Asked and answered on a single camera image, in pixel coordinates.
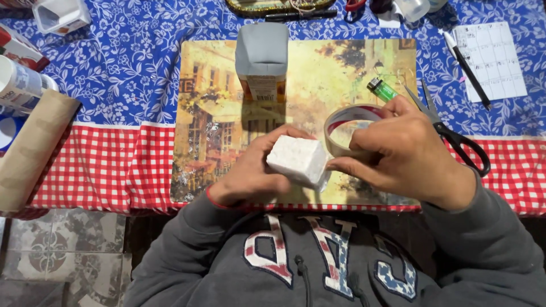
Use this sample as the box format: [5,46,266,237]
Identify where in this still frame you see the grey printed hoodie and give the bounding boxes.
[123,168,546,307]

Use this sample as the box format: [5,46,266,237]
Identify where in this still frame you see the street scene placemat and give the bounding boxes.
[170,38,422,207]

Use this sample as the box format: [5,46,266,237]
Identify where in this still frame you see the black marker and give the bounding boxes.
[264,10,338,23]

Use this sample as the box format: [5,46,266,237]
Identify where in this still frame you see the blue floral checked tablecloth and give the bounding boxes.
[0,0,546,218]

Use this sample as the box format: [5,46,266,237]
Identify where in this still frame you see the cut open juice carton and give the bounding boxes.
[235,22,290,103]

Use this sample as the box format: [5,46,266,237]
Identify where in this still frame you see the person's left hand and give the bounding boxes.
[208,124,317,208]

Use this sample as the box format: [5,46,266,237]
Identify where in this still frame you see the white cut carton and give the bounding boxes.
[32,0,92,36]

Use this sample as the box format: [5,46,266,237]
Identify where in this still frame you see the beige tape roll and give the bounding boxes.
[323,103,385,160]

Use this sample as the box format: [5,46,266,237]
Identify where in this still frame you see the red and white carton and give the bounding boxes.
[0,23,51,72]

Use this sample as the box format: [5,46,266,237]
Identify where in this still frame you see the black handled scissors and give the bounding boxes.
[403,79,491,178]

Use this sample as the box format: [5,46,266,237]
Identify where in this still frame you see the brown cardboard tube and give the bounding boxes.
[0,88,82,212]

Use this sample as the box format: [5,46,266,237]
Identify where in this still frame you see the clear plastic cup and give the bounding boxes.
[392,0,431,23]

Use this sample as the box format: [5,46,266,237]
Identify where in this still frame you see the white labelled cylinder container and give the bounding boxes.
[0,55,60,112]

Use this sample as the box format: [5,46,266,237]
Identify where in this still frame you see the green lighter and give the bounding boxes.
[366,77,399,103]

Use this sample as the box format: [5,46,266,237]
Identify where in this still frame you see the person's right hand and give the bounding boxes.
[326,95,477,211]

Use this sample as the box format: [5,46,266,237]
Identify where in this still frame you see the black pen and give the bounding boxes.
[452,45,492,111]

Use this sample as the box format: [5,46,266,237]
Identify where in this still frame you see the red handled scissors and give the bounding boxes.
[344,0,367,22]

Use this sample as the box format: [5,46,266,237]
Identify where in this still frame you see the gold rimmed tray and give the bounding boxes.
[225,0,338,18]

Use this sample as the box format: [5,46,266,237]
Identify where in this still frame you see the white pen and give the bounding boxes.
[442,31,459,60]

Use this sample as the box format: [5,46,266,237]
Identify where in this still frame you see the white styrofoam block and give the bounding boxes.
[266,135,328,191]

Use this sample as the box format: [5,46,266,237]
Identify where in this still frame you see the white gridded paper sheet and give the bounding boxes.
[453,21,529,103]

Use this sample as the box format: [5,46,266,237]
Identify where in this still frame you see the blue and white packet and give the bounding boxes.
[0,112,27,156]

